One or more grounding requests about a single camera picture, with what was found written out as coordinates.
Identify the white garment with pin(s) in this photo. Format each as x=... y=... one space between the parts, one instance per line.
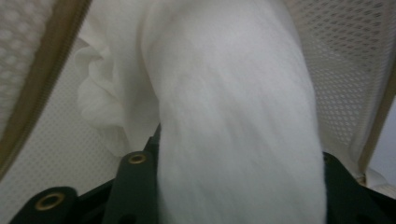
x=233 y=109

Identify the cream cloth with logo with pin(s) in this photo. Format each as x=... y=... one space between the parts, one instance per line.
x=46 y=140

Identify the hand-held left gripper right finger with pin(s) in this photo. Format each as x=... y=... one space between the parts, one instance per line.
x=337 y=186

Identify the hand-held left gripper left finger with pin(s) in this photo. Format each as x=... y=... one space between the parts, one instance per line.
x=137 y=174

